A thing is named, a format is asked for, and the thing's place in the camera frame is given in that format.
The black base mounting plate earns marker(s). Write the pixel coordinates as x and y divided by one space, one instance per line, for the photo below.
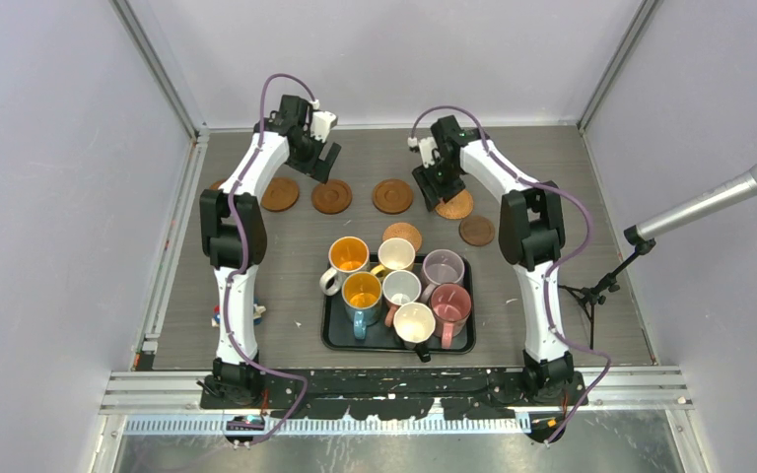
392 394

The white mug pink handle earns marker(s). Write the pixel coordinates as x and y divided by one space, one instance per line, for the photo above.
398 288

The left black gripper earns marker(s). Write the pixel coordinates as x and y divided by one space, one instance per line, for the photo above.
319 167

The woven rattan coaster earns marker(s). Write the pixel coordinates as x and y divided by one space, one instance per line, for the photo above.
405 231
457 208

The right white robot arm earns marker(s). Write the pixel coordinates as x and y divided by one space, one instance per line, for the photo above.
531 237

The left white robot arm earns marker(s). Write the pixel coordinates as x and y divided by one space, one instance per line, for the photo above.
234 238

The white mug black handle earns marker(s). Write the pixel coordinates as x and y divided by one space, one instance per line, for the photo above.
414 325

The cream mug yellow handle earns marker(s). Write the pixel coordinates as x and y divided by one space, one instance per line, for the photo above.
394 254

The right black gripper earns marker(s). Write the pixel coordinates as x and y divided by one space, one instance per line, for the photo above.
430 190

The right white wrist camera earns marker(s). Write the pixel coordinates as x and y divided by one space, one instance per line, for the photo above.
427 148

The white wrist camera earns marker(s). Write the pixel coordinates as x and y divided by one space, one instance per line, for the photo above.
321 124
427 148

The silver microphone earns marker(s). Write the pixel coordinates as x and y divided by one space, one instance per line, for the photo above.
727 194

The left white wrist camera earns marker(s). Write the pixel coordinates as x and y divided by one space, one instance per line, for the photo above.
321 124

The white mug orange inside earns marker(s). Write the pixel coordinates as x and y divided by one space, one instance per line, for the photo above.
346 256

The black serving tray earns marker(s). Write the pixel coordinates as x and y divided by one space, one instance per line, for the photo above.
337 333

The blue mug orange inside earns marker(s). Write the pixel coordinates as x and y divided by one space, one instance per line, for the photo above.
362 295

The lilac mug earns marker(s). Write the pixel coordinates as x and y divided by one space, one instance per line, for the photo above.
439 267

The dark brown wooden coaster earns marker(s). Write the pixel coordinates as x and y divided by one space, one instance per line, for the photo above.
477 230

